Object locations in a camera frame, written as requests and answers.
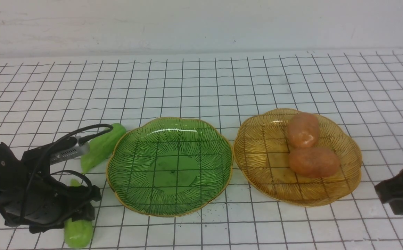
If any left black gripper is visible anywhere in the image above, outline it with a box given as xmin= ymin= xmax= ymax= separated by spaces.
xmin=0 ymin=142 xmax=101 ymax=234

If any green cucumber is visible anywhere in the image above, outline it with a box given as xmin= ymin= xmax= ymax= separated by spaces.
xmin=64 ymin=179 xmax=94 ymax=249
xmin=81 ymin=123 xmax=126 ymax=174

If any potato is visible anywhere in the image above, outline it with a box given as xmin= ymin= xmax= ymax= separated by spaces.
xmin=288 ymin=147 xmax=340 ymax=178
xmin=287 ymin=112 xmax=320 ymax=148

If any amber glass plate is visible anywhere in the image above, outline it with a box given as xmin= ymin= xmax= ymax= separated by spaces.
xmin=233 ymin=109 xmax=363 ymax=207

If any green glass plate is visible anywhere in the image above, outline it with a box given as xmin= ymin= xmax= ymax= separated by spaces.
xmin=106 ymin=117 xmax=233 ymax=217

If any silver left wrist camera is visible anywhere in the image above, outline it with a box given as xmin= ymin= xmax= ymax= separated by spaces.
xmin=23 ymin=136 xmax=91 ymax=166

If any black camera cable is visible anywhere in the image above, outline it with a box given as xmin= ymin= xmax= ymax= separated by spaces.
xmin=17 ymin=124 xmax=114 ymax=223

